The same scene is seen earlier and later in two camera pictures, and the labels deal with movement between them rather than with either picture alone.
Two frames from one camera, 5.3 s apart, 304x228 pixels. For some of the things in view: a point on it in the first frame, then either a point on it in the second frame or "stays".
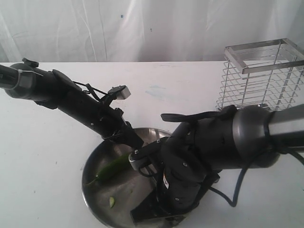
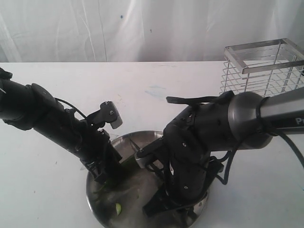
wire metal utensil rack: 269,73 stays
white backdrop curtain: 142,31 stays
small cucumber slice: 111,201 → 118,207
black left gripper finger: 132,138 → 99,173
